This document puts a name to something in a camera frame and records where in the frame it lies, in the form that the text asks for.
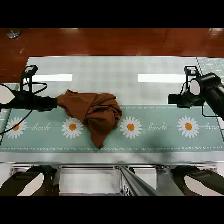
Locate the silver frame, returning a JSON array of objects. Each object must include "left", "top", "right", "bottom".
[{"left": 0, "top": 161, "right": 224, "bottom": 197}]

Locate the black cable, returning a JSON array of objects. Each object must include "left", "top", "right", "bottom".
[
  {"left": 200, "top": 101, "right": 222, "bottom": 119},
  {"left": 0, "top": 109, "right": 34, "bottom": 136}
]

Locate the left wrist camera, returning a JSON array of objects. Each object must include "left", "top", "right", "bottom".
[{"left": 19, "top": 64, "right": 40, "bottom": 93}]

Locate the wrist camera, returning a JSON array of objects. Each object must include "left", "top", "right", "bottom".
[
  {"left": 183, "top": 65, "right": 201, "bottom": 85},
  {"left": 19, "top": 64, "right": 40, "bottom": 93}
]

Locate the brown T-shirt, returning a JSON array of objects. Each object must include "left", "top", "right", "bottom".
[{"left": 55, "top": 89, "right": 123, "bottom": 149}]

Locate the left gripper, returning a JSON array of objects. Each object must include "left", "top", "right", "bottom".
[{"left": 32, "top": 95, "right": 59, "bottom": 112}]

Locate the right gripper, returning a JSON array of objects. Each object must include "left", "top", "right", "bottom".
[{"left": 167, "top": 90, "right": 203, "bottom": 109}]

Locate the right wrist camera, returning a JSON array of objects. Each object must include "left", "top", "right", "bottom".
[{"left": 183, "top": 65, "right": 201, "bottom": 85}]

